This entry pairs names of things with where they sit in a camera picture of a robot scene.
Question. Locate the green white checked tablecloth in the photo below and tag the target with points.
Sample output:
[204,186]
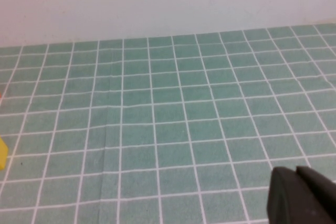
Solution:
[168,119]

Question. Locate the yellow foam cube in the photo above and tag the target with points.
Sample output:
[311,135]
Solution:
[2,153]

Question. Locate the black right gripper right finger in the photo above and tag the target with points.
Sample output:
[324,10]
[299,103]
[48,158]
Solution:
[320,192]

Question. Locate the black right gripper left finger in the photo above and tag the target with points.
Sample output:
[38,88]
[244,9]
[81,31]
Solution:
[286,203]

